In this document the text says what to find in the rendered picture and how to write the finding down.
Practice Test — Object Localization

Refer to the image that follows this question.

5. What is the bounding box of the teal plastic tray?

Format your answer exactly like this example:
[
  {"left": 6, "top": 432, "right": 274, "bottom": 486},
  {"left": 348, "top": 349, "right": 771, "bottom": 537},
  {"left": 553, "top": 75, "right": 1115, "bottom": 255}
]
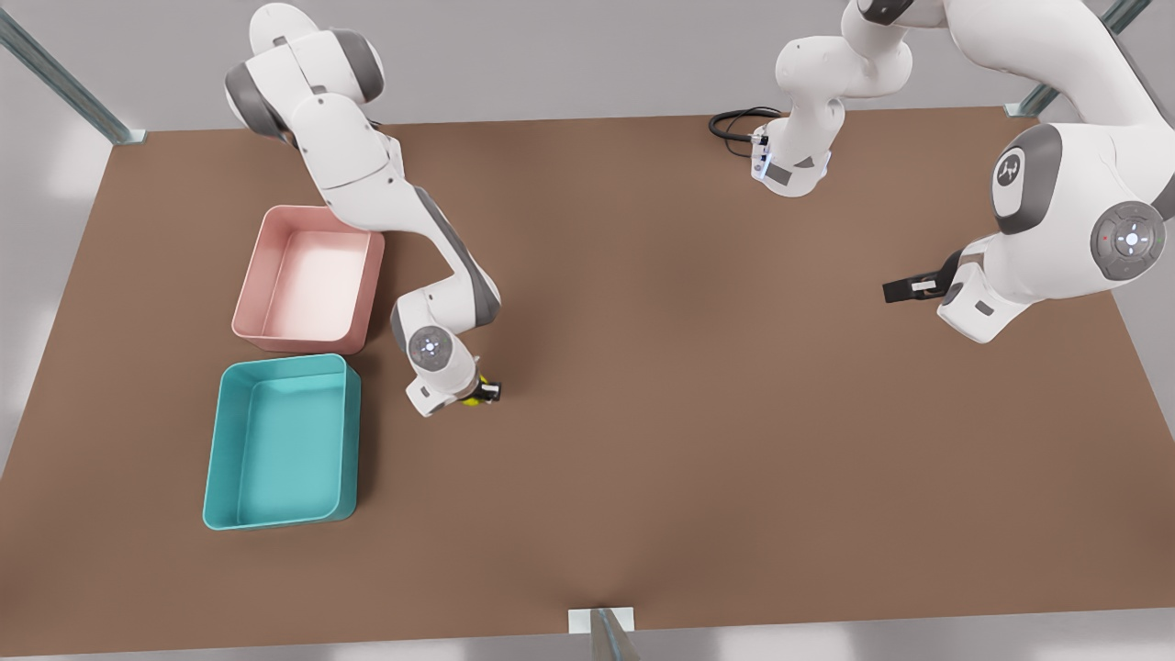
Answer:
[{"left": 203, "top": 353, "right": 362, "bottom": 532}]

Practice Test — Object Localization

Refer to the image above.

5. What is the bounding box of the pink plastic tray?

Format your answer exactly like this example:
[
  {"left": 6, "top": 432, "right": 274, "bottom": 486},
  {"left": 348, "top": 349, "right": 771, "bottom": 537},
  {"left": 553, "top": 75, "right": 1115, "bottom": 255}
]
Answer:
[{"left": 231, "top": 205, "right": 386, "bottom": 355}]

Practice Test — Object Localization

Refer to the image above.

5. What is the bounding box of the silver frame post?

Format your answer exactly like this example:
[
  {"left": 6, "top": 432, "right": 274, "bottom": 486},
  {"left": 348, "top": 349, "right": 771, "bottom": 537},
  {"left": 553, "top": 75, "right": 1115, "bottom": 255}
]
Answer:
[
  {"left": 1004, "top": 0, "right": 1152, "bottom": 118},
  {"left": 0, "top": 9, "right": 147, "bottom": 146},
  {"left": 568, "top": 607, "right": 643, "bottom": 661}
]

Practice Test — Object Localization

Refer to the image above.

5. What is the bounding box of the black cable loop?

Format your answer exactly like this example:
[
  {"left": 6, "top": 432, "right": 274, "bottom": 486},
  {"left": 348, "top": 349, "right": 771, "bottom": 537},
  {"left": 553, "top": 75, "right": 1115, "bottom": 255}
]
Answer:
[{"left": 709, "top": 107, "right": 783, "bottom": 158}]

